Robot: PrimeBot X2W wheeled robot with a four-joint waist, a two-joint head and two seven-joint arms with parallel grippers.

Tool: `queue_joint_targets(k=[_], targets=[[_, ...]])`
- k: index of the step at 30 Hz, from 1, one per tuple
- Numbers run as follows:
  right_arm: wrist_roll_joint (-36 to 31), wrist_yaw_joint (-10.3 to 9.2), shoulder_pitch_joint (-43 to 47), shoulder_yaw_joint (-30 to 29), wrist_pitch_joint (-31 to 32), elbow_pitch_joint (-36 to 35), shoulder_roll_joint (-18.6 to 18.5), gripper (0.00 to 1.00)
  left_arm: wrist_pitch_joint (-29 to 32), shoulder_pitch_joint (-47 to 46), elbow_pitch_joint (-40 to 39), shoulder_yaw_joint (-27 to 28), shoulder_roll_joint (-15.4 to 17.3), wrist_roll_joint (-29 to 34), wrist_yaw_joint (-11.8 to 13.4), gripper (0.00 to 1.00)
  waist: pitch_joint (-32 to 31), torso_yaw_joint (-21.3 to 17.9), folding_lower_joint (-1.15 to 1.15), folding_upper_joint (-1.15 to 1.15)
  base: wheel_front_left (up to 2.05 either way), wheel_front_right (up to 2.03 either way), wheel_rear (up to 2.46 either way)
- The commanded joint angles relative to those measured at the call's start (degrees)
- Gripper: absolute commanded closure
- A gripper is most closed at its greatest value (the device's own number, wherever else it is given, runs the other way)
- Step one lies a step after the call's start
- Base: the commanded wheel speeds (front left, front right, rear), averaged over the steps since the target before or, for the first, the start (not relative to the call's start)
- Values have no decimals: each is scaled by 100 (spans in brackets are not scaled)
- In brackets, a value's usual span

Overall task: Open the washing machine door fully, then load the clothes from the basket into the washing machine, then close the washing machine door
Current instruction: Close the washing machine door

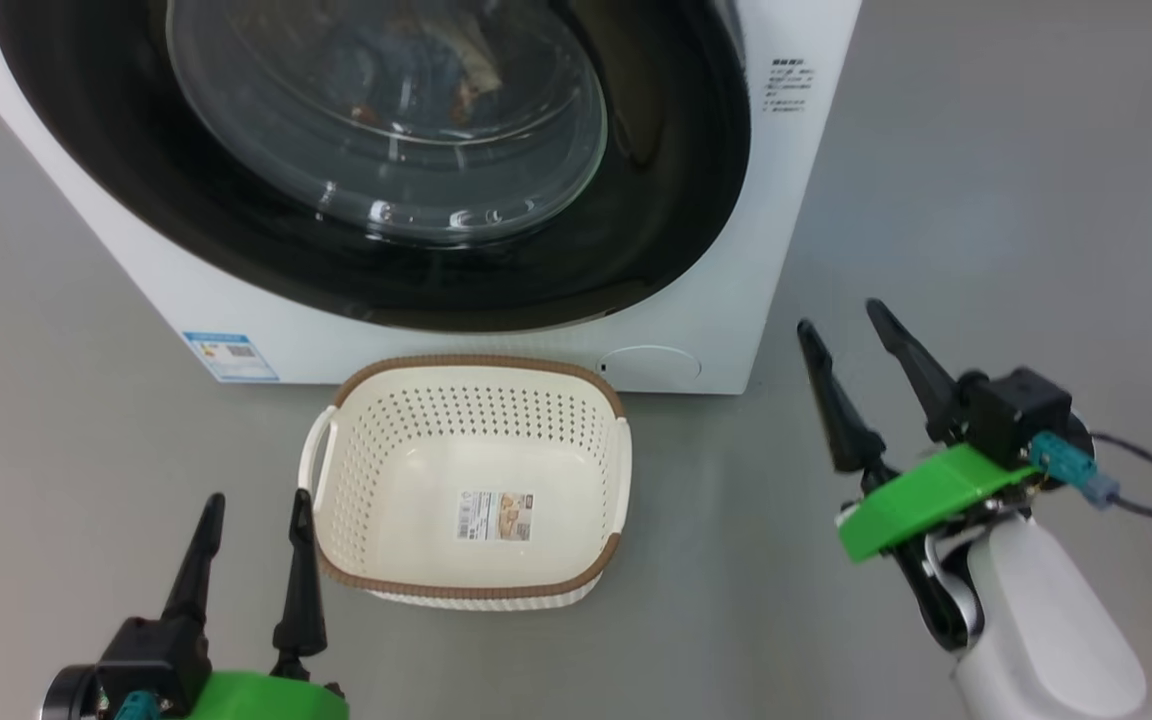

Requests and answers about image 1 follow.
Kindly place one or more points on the round white filter cover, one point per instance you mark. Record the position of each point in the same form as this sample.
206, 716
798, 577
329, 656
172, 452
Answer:
650, 365

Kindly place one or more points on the blue clothes pile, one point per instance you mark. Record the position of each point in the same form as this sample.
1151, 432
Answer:
476, 70

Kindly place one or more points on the grey washing machine door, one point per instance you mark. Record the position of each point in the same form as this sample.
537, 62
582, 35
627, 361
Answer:
666, 200

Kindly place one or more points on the white front-load washing machine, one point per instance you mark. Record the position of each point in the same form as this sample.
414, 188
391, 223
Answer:
776, 250

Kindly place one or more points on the white perforated laundry basket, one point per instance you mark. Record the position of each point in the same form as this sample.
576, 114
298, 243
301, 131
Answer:
406, 420

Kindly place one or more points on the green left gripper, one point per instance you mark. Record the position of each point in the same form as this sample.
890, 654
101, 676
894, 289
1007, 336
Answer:
266, 700

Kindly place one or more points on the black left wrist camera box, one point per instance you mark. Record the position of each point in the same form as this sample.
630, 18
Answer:
151, 655

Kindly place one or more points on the blue energy label sticker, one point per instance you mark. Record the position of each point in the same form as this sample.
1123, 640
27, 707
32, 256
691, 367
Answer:
230, 357

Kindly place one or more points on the paper product label sticker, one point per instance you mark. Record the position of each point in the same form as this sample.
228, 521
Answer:
494, 516

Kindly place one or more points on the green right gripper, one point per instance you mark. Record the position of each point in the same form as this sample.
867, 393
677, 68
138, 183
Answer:
926, 500

